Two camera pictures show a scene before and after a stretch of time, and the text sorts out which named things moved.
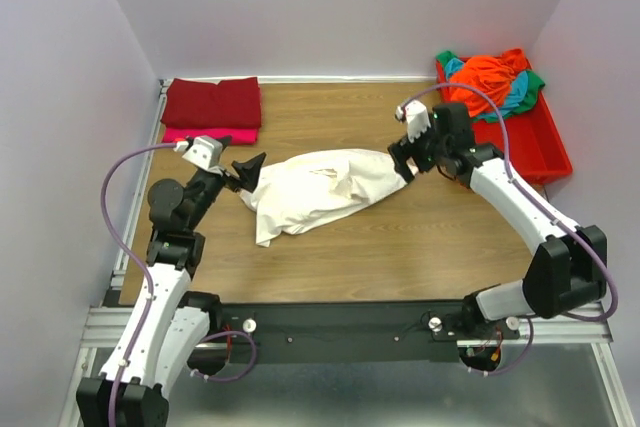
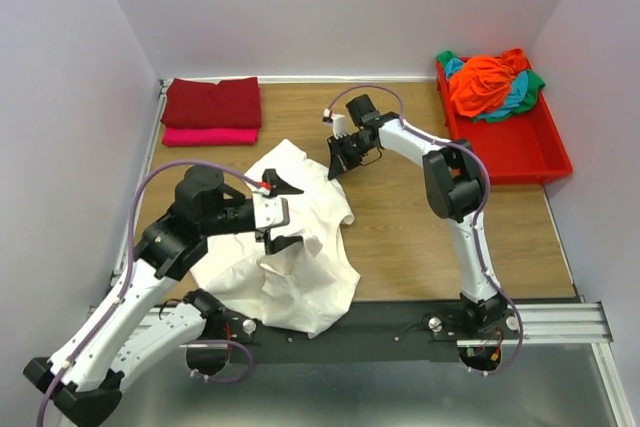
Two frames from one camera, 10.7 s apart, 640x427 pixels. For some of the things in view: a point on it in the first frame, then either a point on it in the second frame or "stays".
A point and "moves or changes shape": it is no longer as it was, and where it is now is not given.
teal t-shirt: x=517 y=95 stays
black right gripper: x=403 y=149 to x=338 y=163
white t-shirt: x=297 y=194 moves or changes shape
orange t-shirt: x=492 y=75 stays
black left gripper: x=249 y=171 to x=279 y=186
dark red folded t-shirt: x=234 y=103 stays
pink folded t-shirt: x=238 y=135 stays
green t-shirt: x=533 y=86 stays
